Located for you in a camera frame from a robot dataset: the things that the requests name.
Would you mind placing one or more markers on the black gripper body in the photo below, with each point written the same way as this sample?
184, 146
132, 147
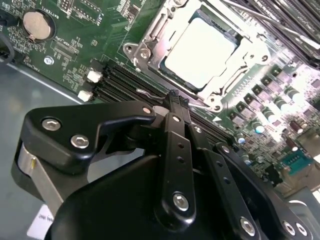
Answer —
112, 212

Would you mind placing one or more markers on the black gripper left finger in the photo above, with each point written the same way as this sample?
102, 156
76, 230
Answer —
112, 112

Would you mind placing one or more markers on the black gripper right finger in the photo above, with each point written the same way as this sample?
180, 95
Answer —
233, 200

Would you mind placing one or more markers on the metal socket cover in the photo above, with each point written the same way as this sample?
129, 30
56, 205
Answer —
246, 61

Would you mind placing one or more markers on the silver CPU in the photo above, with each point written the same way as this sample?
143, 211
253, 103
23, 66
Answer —
200, 50

